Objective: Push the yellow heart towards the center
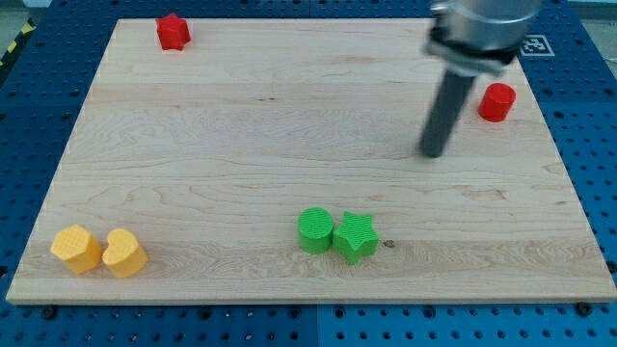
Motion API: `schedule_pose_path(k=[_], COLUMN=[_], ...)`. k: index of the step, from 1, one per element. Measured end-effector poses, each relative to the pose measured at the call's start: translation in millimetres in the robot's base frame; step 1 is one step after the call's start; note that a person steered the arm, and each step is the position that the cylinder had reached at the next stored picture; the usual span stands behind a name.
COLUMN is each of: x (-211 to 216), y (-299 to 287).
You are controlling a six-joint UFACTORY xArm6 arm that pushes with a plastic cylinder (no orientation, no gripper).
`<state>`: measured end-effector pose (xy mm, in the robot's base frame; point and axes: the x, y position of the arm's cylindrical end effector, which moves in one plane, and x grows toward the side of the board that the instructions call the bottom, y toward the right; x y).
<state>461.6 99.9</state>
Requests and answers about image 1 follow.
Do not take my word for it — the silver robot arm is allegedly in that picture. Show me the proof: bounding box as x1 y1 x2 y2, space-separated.
418 0 542 158

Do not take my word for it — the wooden board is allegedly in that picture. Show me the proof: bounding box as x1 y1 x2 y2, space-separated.
7 19 616 306

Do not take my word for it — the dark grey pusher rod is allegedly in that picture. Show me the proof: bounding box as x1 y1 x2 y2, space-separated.
418 69 476 158

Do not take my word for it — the red cylinder block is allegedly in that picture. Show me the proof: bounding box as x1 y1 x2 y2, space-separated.
477 83 517 122

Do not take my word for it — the green cylinder block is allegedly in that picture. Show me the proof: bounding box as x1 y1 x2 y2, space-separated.
298 207 335 254

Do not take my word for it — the yellow hexagon block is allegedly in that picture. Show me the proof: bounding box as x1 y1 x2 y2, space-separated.
50 225 102 274

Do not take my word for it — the green star block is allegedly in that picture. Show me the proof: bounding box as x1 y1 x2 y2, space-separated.
333 211 380 264

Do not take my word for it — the yellow heart block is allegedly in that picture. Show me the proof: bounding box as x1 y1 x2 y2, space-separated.
102 228 148 279

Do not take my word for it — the white fiducial marker tag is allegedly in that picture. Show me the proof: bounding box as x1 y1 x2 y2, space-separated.
520 34 554 57

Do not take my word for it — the red star block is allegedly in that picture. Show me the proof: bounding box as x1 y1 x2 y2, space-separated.
155 13 191 51

